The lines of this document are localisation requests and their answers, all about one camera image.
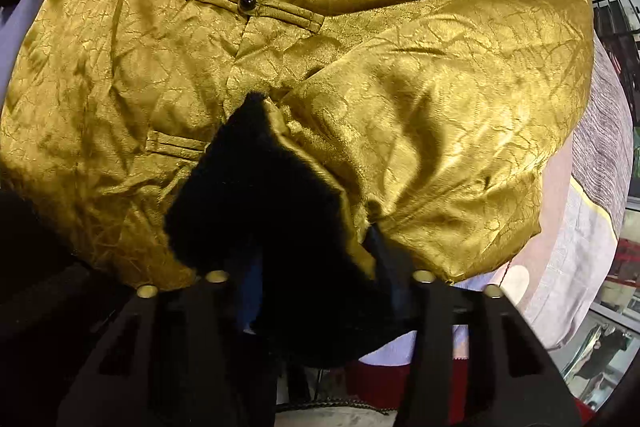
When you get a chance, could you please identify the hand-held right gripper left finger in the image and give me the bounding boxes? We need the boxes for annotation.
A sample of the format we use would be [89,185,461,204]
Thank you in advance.
[56,254,277,427]

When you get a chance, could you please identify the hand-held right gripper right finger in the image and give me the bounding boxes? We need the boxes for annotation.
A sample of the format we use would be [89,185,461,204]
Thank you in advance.
[364,225,583,427]

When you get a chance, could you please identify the golden satin jacket black lining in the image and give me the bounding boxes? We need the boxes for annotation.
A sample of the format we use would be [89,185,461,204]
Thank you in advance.
[0,0,599,344]

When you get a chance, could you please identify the lilac floral bedsheet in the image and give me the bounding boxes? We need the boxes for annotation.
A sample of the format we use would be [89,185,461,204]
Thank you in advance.
[0,0,623,368]

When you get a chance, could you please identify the red cloth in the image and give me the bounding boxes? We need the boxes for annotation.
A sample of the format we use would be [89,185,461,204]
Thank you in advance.
[345,354,471,414]

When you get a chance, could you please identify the grey textured blanket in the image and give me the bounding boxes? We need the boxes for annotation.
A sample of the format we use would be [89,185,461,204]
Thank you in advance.
[570,39,635,228]

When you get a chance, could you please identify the black metal rack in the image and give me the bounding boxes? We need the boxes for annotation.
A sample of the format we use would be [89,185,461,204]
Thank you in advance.
[592,0,640,118]

